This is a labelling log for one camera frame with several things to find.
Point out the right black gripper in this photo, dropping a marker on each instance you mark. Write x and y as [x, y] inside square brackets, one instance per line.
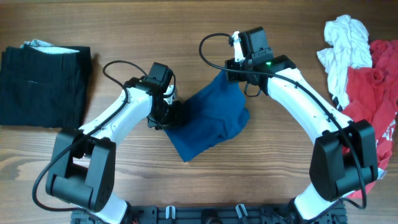
[230, 67]

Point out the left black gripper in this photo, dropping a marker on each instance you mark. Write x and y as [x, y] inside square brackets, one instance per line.
[175, 119]

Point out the blue polo shirt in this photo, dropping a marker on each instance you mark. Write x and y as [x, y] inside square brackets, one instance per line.
[215, 114]

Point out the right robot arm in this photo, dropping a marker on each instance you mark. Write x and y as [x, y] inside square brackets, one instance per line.
[344, 157]

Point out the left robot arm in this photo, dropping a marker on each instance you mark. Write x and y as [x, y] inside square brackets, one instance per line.
[81, 171]

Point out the white t-shirt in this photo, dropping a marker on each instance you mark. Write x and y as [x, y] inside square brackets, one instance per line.
[349, 48]

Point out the folded black garment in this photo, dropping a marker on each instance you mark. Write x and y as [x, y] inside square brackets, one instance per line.
[47, 90]

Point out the red t-shirt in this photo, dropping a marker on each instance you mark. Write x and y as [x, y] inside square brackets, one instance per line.
[373, 96]

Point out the white garment under black stack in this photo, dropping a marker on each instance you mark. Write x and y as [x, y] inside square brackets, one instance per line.
[47, 48]

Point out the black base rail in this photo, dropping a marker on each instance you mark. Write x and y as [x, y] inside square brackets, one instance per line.
[239, 214]

